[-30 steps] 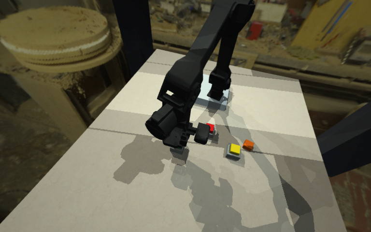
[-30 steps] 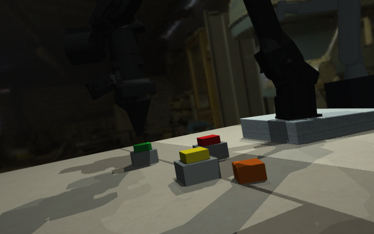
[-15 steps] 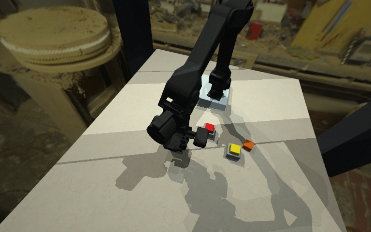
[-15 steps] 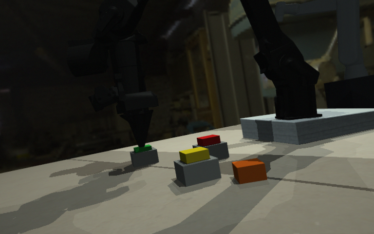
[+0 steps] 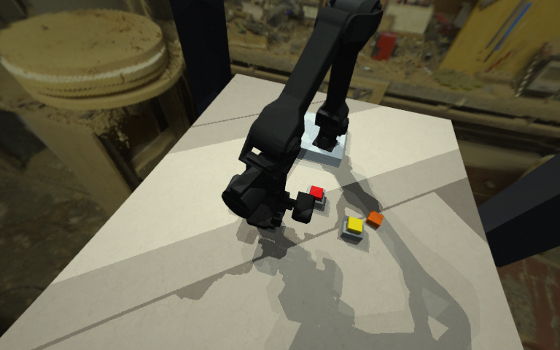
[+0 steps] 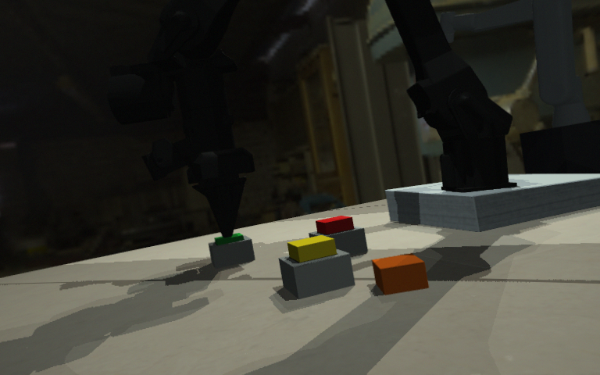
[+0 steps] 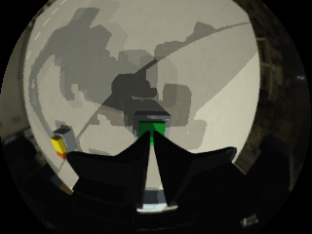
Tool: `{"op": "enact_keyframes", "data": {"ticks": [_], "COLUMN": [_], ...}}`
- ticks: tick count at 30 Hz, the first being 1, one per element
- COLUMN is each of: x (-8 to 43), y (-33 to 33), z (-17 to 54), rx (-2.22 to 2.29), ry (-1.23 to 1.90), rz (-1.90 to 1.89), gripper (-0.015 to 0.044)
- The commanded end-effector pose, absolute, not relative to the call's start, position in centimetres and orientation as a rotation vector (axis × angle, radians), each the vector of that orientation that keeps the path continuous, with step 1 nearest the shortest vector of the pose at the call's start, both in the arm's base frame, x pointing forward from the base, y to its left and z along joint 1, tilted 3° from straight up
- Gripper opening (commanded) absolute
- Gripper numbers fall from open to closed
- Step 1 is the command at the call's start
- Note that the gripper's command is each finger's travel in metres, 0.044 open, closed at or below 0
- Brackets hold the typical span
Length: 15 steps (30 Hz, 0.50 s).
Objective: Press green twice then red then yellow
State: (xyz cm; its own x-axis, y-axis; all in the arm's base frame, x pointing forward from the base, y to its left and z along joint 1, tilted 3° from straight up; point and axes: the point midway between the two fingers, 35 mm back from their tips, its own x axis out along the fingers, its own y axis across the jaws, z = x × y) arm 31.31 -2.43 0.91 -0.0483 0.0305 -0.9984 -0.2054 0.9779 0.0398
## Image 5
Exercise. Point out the orange block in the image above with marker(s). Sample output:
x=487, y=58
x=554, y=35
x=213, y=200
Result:
x=374, y=219

